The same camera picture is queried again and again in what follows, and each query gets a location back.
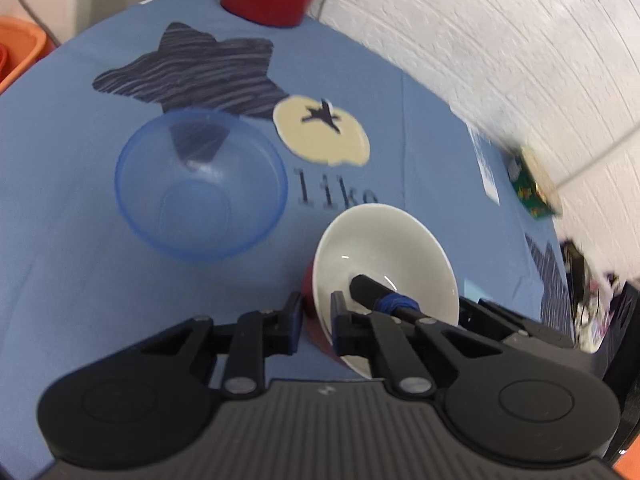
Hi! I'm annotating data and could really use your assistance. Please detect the red ceramic bowl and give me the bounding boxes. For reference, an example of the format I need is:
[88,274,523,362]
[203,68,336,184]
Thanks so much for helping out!
[308,204,459,379]

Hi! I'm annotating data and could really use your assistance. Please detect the cluttered side table items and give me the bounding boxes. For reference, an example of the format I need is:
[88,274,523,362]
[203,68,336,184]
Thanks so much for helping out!
[561,240,639,354]

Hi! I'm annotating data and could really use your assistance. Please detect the green patterned bowl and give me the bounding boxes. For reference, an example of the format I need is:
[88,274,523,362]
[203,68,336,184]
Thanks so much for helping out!
[506,146,563,219]

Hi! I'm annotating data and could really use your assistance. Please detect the blue plastic bowl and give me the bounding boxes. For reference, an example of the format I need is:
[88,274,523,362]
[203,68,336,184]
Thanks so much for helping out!
[114,108,288,261]

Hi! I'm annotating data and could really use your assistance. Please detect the blue patterned tablecloth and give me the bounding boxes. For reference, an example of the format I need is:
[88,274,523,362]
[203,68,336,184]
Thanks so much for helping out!
[0,0,576,476]

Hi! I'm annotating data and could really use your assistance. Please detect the orange plastic basin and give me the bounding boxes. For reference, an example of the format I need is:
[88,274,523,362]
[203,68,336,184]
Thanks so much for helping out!
[0,15,52,93]

